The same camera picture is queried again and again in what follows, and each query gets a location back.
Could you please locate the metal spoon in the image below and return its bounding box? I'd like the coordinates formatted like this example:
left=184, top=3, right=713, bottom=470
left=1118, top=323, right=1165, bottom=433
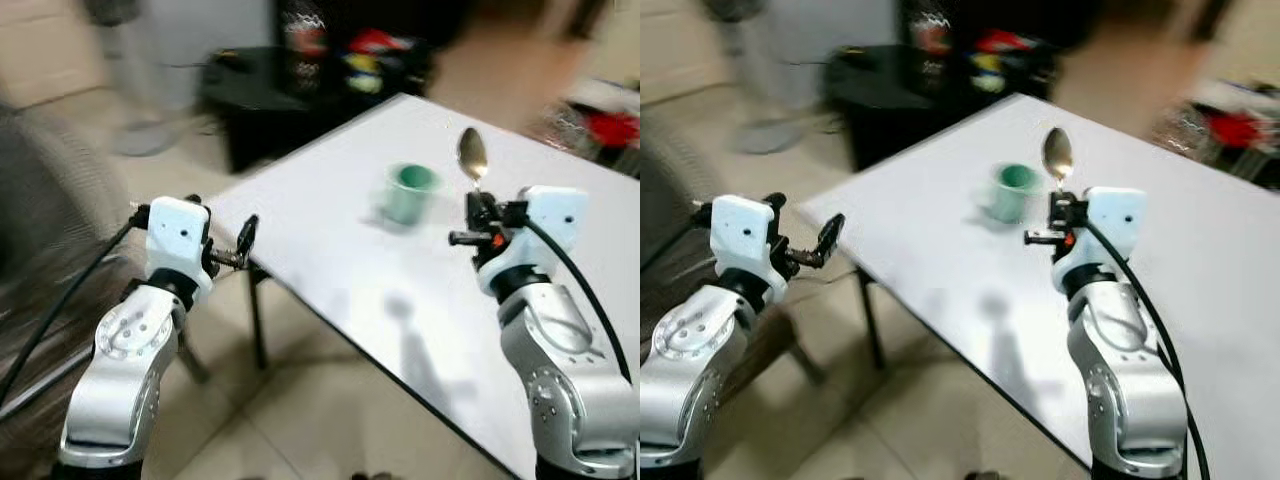
left=1041, top=127, right=1074, bottom=198
left=457, top=127, right=490, bottom=198

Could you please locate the green cup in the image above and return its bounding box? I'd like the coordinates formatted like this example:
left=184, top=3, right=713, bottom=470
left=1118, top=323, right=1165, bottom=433
left=984, top=162, right=1042, bottom=226
left=379, top=162, right=442, bottom=230

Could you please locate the black table leg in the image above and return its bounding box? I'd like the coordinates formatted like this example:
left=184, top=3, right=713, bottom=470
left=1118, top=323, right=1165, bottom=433
left=857, top=270, right=890, bottom=372
left=247, top=265, right=270, bottom=372

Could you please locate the brown wooden stool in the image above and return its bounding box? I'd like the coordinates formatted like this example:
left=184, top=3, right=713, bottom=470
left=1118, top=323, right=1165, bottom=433
left=174, top=328, right=213, bottom=387
left=744, top=308, right=827, bottom=403

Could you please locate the woven wicker basket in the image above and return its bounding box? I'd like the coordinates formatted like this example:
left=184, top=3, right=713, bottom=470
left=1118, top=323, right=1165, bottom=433
left=1154, top=80, right=1280, bottom=188
left=543, top=80, right=641, bottom=178

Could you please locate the black round side table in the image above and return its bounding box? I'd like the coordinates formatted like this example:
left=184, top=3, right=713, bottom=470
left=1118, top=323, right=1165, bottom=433
left=824, top=45, right=1057, bottom=171
left=199, top=45, right=441, bottom=173

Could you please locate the red item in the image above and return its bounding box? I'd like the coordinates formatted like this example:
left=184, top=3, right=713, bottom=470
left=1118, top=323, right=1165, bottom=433
left=584, top=111, right=641, bottom=150
left=1204, top=111, right=1272, bottom=150

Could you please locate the large dark mesh fan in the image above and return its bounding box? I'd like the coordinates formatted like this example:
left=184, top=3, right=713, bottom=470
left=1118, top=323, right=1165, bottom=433
left=0, top=104, right=138, bottom=403
left=640, top=118, right=708, bottom=273

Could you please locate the colourful red yellow package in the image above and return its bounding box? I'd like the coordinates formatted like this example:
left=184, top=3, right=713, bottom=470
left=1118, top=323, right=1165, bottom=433
left=969, top=29, right=1037, bottom=95
left=344, top=29, right=413, bottom=97

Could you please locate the black bottle red label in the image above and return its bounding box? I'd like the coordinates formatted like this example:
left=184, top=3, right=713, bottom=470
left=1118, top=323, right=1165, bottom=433
left=904, top=0, right=953, bottom=97
left=279, top=0, right=330, bottom=97

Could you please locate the beige panelled cabinet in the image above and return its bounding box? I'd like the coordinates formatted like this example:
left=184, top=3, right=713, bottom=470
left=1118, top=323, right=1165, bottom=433
left=0, top=0, right=113, bottom=111
left=640, top=0, right=723, bottom=102

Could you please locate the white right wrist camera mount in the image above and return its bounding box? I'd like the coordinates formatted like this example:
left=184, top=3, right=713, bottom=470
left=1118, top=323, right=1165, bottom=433
left=478, top=185, right=590, bottom=298
left=1052, top=186, right=1149, bottom=294

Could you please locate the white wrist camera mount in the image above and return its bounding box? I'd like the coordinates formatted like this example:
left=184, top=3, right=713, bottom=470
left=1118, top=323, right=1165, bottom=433
left=478, top=185, right=590, bottom=298
left=146, top=196, right=214, bottom=302
left=710, top=195, right=792, bottom=307
left=1052, top=186, right=1149, bottom=294

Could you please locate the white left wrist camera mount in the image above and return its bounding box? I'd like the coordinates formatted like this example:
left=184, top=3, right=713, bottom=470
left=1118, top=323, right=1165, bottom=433
left=710, top=195, right=792, bottom=307
left=146, top=196, right=214, bottom=302

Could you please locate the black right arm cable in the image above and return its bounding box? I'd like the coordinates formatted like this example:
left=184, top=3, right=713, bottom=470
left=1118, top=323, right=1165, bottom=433
left=1080, top=215, right=1212, bottom=480
left=520, top=215, right=634, bottom=387

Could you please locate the grey pedestal fan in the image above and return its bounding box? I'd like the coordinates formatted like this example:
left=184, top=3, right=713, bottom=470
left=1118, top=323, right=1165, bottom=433
left=704, top=0, right=813, bottom=155
left=84, top=0, right=188, bottom=158

